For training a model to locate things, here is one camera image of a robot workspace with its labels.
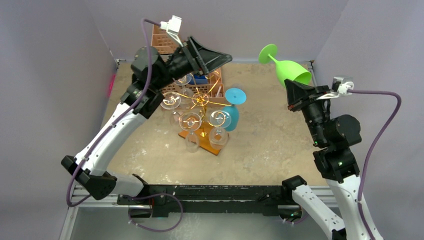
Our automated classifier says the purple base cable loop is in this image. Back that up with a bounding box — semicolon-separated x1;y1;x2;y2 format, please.
127;193;184;233

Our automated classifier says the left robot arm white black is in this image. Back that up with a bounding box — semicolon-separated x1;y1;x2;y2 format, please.
61;36;233;205

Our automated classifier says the gold wire wine glass rack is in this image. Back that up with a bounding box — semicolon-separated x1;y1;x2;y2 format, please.
183;68;229;123

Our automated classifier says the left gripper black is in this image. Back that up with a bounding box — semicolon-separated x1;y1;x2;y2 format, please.
153;35;232;91

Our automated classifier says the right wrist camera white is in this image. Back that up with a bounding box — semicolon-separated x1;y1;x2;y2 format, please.
317;75;355;100

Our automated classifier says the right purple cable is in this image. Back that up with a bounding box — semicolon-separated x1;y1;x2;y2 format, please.
346;89;403;240

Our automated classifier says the clear wine glass hanging front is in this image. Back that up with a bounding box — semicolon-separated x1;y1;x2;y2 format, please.
208;110;232;150

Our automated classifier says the small clear goblet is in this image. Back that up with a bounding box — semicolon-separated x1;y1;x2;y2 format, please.
173;74;194;99

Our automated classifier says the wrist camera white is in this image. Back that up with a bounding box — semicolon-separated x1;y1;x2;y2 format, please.
160;15;184;47
317;75;355;100

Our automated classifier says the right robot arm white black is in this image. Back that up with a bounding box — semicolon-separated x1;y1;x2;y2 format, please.
280;79;382;240

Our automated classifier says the green plastic goblet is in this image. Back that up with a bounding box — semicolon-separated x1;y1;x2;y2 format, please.
258;43;312;88

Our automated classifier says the clear wine glass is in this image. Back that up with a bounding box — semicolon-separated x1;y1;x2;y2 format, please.
160;91;181;110
208;110;232;150

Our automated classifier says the pink plastic file organizer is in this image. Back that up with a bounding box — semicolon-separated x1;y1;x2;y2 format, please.
151;25;228;108

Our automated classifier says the wooden rack base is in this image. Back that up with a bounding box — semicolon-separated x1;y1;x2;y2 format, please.
178;122;221;156

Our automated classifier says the tall clear flute glass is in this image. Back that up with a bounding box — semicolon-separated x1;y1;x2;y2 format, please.
178;112;202;153

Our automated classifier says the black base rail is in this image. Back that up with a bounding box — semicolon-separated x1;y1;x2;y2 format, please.
117;175;307;219

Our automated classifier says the white chalk stick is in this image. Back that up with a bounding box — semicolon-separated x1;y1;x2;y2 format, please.
215;86;222;98

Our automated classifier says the blue plastic goblet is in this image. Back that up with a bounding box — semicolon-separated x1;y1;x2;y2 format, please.
222;87;247;132

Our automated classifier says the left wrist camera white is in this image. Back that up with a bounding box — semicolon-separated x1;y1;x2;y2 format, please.
160;15;184;47

